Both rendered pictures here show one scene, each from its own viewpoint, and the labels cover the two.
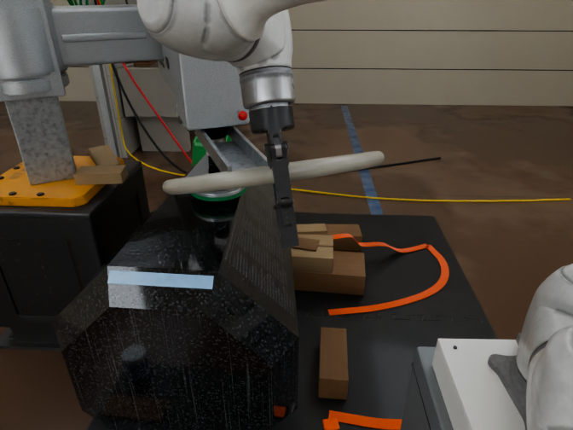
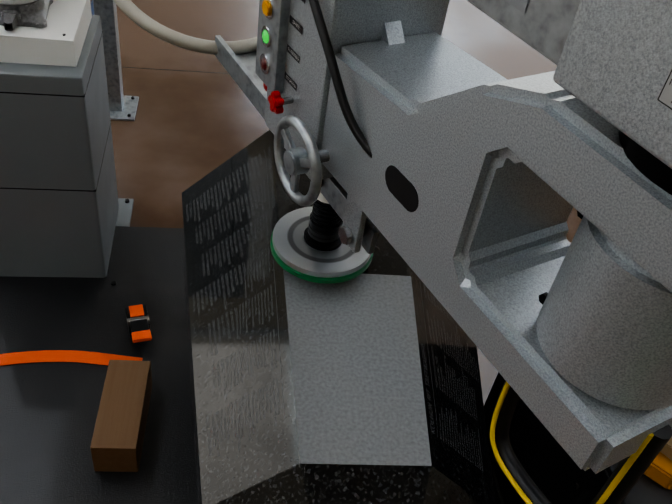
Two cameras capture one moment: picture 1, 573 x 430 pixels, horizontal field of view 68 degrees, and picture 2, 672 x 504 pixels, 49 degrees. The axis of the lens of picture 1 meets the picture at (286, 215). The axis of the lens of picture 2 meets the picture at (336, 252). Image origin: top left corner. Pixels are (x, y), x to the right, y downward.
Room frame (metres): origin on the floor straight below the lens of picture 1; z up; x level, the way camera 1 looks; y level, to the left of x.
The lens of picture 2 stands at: (2.64, 0.00, 1.89)
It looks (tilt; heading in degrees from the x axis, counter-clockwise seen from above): 42 degrees down; 165
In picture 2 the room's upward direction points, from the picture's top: 10 degrees clockwise
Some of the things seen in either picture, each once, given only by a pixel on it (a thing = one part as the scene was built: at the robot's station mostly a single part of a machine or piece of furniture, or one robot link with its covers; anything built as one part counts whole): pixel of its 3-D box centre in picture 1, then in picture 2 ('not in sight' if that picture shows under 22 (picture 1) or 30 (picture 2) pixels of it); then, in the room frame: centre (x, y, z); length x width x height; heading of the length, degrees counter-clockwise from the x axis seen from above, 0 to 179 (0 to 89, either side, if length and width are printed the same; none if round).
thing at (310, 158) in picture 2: not in sight; (315, 157); (1.66, 0.19, 1.20); 0.15 x 0.10 x 0.15; 21
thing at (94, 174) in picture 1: (101, 174); not in sight; (1.76, 0.82, 0.81); 0.20 x 0.10 x 0.05; 95
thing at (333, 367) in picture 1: (332, 361); (123, 414); (1.36, -0.21, 0.07); 0.30 x 0.12 x 0.12; 175
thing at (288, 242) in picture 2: (218, 183); (322, 240); (1.51, 0.26, 0.87); 0.21 x 0.21 x 0.01
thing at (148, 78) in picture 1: (173, 98); not in sight; (4.79, 1.25, 0.43); 1.30 x 0.62 x 0.86; 178
